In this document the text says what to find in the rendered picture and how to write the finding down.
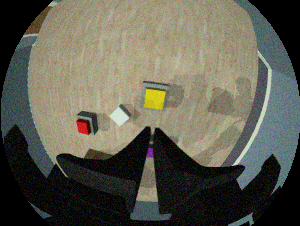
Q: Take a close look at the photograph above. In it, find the red button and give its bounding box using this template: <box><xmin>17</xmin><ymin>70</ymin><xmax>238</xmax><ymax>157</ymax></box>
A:
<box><xmin>76</xmin><ymin>112</ymin><xmax>98</xmax><ymax>136</ymax></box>

